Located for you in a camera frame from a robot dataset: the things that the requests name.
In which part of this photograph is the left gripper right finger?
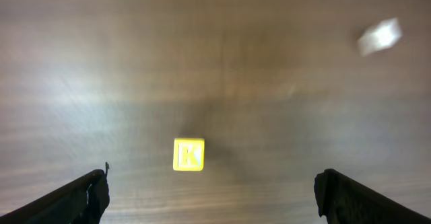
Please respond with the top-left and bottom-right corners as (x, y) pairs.
(314, 169), (430, 224)

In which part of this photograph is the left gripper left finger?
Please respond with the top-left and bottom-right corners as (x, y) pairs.
(1, 163), (110, 224)

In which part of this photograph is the yellow top block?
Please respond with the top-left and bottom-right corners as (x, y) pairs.
(173, 138), (205, 172)

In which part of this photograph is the left plain wooden block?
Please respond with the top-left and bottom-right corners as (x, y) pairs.
(358, 17), (403, 56)

